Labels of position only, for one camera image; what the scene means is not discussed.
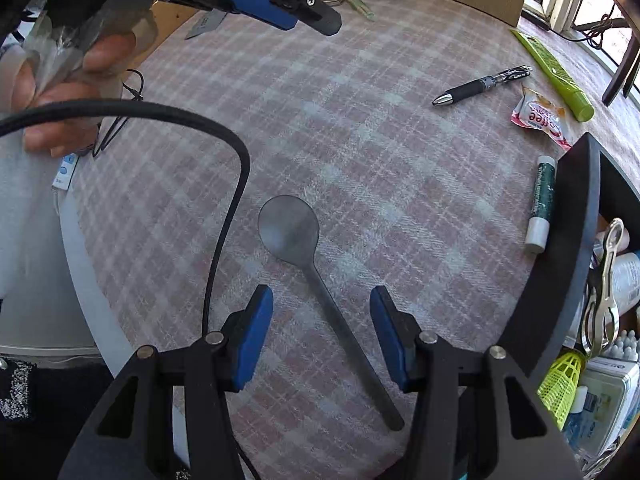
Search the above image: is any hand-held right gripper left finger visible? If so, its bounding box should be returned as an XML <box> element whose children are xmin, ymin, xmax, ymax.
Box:
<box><xmin>59</xmin><ymin>284</ymin><xmax>275</xmax><ymax>480</ymax></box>

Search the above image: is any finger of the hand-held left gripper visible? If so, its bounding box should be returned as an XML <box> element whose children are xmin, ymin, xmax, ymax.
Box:
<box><xmin>220</xmin><ymin>0</ymin><xmax>343</xmax><ymax>37</ymax></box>

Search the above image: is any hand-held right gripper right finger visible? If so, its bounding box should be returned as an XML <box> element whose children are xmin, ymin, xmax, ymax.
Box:
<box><xmin>369</xmin><ymin>285</ymin><xmax>583</xmax><ymax>480</ymax></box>

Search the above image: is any grey metal spoon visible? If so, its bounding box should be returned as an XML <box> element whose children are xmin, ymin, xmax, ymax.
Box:
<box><xmin>257</xmin><ymin>195</ymin><xmax>405</xmax><ymax>432</ymax></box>

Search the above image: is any black tray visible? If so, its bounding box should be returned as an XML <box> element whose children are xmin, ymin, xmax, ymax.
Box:
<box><xmin>500</xmin><ymin>132</ymin><xmax>640</xmax><ymax>480</ymax></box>

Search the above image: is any pink plaid clothed desktop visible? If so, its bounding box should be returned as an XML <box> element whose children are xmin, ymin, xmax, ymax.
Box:
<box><xmin>60</xmin><ymin>0</ymin><xmax>640</xmax><ymax>480</ymax></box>

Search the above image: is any person's left hand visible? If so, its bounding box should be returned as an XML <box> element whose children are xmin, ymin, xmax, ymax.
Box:
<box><xmin>15</xmin><ymin>32</ymin><xmax>138</xmax><ymax>158</ymax></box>

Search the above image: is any wooden slatted panel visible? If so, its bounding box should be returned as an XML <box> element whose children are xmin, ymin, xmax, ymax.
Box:
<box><xmin>142</xmin><ymin>1</ymin><xmax>206</xmax><ymax>56</ymax></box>

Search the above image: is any grey foil sachet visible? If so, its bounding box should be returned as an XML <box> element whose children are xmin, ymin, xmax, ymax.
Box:
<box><xmin>184</xmin><ymin>10</ymin><xmax>231</xmax><ymax>41</ymax></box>

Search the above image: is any clear green pen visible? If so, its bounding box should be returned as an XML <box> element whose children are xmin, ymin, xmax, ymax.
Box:
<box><xmin>340</xmin><ymin>0</ymin><xmax>375</xmax><ymax>21</ymax></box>

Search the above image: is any green shuttlecock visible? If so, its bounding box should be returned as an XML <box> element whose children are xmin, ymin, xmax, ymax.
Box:
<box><xmin>537</xmin><ymin>350</ymin><xmax>587</xmax><ymax>431</ymax></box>

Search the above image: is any green white glue stick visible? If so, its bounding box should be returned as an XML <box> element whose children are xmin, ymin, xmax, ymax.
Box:
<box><xmin>524</xmin><ymin>155</ymin><xmax>557</xmax><ymax>253</ymax></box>

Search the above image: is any black pen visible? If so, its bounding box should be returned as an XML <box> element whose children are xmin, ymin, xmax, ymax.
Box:
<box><xmin>432</xmin><ymin>65</ymin><xmax>533</xmax><ymax>107</ymax></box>

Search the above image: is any silver power bank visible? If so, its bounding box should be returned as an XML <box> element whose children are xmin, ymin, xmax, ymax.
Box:
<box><xmin>562</xmin><ymin>355</ymin><xmax>640</xmax><ymax>456</ymax></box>

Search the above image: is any metal clamp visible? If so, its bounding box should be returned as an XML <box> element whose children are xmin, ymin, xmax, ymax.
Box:
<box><xmin>580</xmin><ymin>217</ymin><xmax>626</xmax><ymax>358</ymax></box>

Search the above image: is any white vial pack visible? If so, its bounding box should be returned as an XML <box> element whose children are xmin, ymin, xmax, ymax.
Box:
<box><xmin>612</xmin><ymin>331</ymin><xmax>640</xmax><ymax>361</ymax></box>

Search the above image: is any person's dark speckled garment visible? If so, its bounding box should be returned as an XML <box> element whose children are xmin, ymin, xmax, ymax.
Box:
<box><xmin>0</xmin><ymin>355</ymin><xmax>121</xmax><ymax>480</ymax></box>

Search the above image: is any white bottle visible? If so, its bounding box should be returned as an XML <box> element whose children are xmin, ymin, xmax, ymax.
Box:
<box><xmin>610</xmin><ymin>250</ymin><xmax>640</xmax><ymax>316</ymax></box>

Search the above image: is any red white creamer packet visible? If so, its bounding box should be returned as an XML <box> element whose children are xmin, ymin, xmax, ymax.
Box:
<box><xmin>510</xmin><ymin>85</ymin><xmax>573</xmax><ymax>150</ymax></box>

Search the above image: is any green tube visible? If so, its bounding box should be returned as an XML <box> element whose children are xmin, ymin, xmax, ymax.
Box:
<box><xmin>511</xmin><ymin>27</ymin><xmax>596</xmax><ymax>122</ymax></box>

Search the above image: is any black tripod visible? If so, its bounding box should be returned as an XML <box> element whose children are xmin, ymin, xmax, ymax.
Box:
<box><xmin>601</xmin><ymin>35</ymin><xmax>640</xmax><ymax>107</ymax></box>

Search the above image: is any thin black charging cable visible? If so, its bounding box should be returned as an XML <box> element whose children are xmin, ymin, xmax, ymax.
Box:
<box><xmin>92</xmin><ymin>69</ymin><xmax>146</xmax><ymax>158</ymax></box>

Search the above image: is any thick black braided cable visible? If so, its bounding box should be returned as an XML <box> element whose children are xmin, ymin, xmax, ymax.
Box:
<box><xmin>0</xmin><ymin>100</ymin><xmax>251</xmax><ymax>480</ymax></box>

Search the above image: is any black ring light cable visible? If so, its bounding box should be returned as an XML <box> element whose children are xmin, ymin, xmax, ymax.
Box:
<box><xmin>550</xmin><ymin>2</ymin><xmax>631</xmax><ymax>51</ymax></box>

